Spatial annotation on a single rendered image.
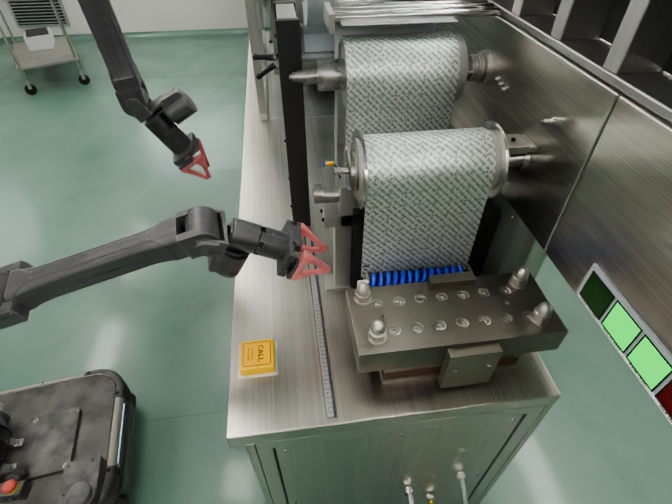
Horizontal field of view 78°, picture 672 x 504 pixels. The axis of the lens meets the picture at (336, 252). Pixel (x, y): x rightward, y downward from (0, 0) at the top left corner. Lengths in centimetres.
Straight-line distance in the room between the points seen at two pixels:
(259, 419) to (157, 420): 115
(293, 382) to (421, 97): 65
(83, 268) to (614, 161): 85
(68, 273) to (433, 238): 67
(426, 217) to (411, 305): 18
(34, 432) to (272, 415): 113
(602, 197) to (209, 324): 182
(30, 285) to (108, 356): 140
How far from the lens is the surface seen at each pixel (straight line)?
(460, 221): 86
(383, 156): 75
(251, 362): 90
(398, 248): 86
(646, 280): 69
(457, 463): 119
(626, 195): 71
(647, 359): 71
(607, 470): 205
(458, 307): 87
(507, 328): 86
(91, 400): 184
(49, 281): 86
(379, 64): 93
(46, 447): 180
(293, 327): 97
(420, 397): 89
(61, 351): 238
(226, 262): 82
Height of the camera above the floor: 167
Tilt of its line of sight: 43 degrees down
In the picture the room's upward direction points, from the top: straight up
